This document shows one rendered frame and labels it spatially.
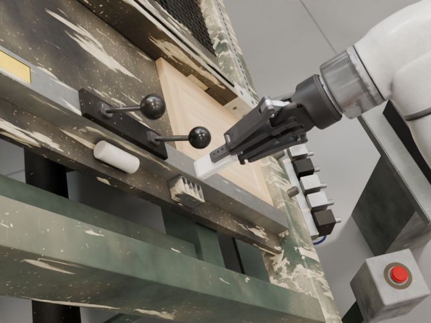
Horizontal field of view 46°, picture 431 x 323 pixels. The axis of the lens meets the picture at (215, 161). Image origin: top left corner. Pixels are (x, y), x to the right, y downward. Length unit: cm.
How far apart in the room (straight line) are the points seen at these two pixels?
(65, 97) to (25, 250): 28
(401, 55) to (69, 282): 50
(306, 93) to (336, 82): 5
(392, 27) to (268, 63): 224
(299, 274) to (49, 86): 80
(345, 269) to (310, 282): 103
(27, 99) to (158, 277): 30
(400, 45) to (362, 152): 196
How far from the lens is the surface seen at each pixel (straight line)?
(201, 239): 106
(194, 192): 99
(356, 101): 70
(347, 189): 249
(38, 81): 75
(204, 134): 81
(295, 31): 311
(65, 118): 78
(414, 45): 68
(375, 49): 69
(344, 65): 70
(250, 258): 208
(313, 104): 71
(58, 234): 61
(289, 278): 132
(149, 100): 72
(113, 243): 67
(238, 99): 141
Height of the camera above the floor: 211
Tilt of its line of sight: 58 degrees down
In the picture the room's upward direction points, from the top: straight up
